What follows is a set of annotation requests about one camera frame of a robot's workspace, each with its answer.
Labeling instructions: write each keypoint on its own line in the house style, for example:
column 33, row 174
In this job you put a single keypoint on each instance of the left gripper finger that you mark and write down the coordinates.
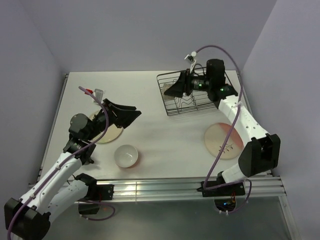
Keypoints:
column 125, row 118
column 111, row 107

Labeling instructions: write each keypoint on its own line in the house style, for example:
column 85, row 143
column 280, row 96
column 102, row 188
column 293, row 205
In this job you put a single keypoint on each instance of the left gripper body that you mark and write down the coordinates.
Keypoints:
column 99, row 122

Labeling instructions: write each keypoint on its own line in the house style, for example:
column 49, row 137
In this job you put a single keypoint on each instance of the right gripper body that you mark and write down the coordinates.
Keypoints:
column 193, row 82

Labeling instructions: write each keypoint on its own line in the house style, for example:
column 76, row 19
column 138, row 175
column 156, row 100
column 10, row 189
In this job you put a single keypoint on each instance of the green and cream plate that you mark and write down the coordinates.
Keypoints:
column 112, row 133

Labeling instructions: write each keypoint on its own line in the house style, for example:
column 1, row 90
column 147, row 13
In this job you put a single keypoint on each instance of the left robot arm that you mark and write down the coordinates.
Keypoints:
column 30, row 216

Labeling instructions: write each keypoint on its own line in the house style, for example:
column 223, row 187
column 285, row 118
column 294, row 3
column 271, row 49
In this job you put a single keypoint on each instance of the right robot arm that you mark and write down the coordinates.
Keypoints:
column 261, row 149

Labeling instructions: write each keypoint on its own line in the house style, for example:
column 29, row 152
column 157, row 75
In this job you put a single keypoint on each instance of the white bowl orange outside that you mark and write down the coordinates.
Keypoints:
column 125, row 156

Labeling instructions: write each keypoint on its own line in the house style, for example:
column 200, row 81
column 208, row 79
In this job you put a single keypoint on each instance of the pink and cream plate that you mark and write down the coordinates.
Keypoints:
column 214, row 138

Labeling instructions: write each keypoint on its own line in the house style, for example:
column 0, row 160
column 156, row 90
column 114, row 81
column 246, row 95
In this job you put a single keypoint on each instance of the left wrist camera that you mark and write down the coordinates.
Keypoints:
column 97, row 93

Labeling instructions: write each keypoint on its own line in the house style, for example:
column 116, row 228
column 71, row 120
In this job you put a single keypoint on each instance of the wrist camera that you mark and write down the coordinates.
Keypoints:
column 191, row 59
column 97, row 93

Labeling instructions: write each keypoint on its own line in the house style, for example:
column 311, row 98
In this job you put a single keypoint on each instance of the black wire dish rack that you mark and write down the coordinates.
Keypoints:
column 185, row 102

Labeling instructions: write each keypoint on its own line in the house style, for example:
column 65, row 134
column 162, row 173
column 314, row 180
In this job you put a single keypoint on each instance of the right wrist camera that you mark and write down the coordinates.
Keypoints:
column 191, row 59

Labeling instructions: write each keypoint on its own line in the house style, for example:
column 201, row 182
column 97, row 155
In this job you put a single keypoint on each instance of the aluminium frame rail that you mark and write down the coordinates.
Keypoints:
column 180, row 189

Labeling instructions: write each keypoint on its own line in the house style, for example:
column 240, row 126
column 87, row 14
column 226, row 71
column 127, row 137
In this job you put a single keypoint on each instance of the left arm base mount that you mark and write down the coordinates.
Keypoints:
column 103, row 193

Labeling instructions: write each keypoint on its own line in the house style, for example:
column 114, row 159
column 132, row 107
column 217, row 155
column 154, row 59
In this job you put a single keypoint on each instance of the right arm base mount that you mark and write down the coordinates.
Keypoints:
column 225, row 196

